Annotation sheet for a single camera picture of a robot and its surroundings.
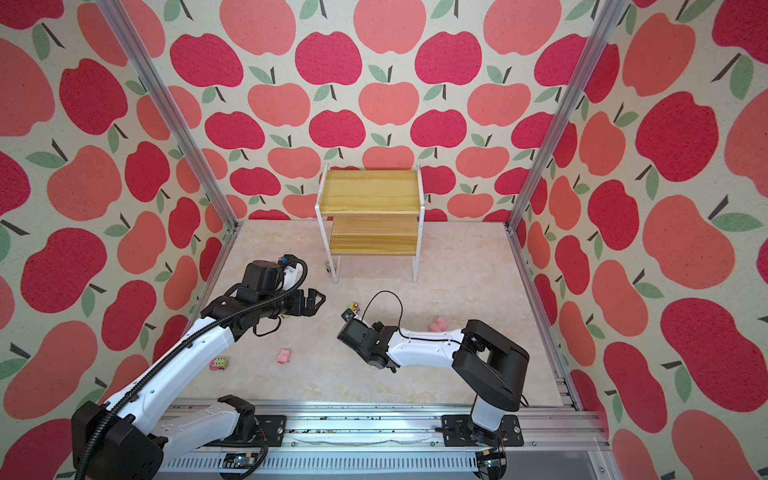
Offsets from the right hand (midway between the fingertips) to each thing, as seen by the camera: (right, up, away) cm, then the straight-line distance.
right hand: (376, 333), depth 88 cm
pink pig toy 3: (+20, +2, +4) cm, 21 cm away
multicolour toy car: (-8, +6, +8) cm, 13 cm away
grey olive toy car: (-16, +19, +7) cm, 26 cm away
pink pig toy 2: (+17, +1, +3) cm, 18 cm away
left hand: (-16, +12, -8) cm, 22 cm away
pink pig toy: (-27, -6, -3) cm, 27 cm away
